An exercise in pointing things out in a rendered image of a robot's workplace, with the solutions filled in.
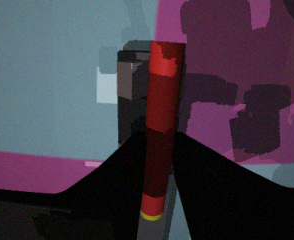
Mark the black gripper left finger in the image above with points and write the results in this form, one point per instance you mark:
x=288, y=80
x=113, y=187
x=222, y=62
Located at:
x=104, y=205

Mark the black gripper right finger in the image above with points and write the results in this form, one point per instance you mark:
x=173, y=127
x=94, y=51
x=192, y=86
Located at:
x=224, y=201

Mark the red cylinder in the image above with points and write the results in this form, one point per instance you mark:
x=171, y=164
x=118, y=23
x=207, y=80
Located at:
x=163, y=96

